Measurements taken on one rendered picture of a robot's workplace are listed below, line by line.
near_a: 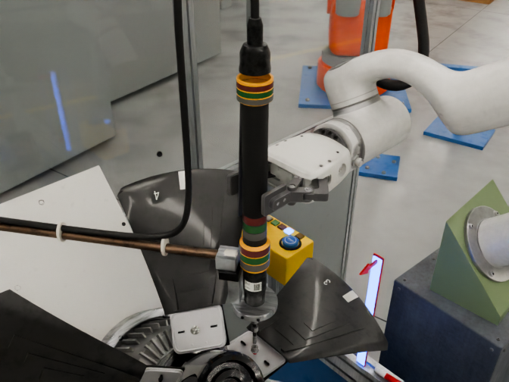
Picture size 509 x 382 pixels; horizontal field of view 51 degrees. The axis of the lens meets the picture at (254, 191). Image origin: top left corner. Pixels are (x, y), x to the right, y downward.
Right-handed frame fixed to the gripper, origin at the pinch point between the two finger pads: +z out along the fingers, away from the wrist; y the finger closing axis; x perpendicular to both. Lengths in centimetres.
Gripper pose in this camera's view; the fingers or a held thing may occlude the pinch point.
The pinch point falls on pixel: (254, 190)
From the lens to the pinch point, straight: 69.8
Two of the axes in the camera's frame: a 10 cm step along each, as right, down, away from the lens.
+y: -6.9, -3.9, 6.0
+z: -7.2, 3.8, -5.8
